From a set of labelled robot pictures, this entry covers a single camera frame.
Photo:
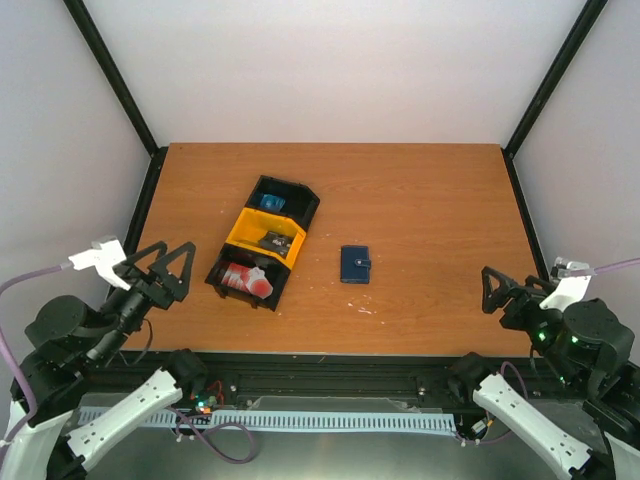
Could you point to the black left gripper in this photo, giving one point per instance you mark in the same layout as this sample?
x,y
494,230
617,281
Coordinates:
x,y
176,287

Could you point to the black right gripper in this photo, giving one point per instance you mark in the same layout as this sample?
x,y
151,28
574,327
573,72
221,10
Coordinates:
x,y
507,287

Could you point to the blue card holder wallet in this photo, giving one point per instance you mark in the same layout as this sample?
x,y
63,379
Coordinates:
x,y
355,264

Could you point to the black bin with blue cards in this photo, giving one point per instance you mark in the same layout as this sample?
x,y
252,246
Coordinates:
x,y
301,202

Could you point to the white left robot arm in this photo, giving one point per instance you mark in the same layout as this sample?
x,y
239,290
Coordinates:
x,y
73,341

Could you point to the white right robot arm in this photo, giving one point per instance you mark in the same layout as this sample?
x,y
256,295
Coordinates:
x,y
586,351

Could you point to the black bin with red cards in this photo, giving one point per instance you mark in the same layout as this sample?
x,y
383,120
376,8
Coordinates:
x,y
276,273

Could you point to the red card stack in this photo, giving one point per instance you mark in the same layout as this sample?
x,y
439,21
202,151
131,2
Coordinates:
x,y
248,280

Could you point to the black card in yellow bin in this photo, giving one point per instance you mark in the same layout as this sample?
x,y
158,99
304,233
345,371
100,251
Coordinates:
x,y
276,242

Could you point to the blue card stack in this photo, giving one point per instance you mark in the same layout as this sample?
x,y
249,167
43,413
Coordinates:
x,y
272,202

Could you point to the yellow bin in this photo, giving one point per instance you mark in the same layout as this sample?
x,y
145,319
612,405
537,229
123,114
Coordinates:
x,y
253,226

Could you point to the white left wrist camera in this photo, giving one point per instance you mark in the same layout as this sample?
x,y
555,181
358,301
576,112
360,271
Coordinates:
x,y
104,255

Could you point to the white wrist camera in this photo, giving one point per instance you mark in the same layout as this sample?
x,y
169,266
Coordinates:
x,y
572,279
104,255

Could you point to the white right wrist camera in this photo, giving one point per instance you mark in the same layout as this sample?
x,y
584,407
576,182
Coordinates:
x,y
572,279

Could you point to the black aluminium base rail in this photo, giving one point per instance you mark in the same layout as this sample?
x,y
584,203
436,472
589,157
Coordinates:
x,y
426,382

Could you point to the light blue cable duct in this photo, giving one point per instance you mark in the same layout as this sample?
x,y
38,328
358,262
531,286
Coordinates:
x,y
333,422

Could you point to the metal base plate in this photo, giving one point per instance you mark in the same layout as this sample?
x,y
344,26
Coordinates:
x,y
156,453

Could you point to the black frame post left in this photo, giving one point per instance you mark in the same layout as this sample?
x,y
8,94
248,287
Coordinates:
x,y
87,27

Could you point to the black frame post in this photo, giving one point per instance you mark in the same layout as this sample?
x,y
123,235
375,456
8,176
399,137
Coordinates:
x,y
572,43
87,27

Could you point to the black frame post right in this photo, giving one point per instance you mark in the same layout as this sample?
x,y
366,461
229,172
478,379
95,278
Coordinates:
x,y
572,43

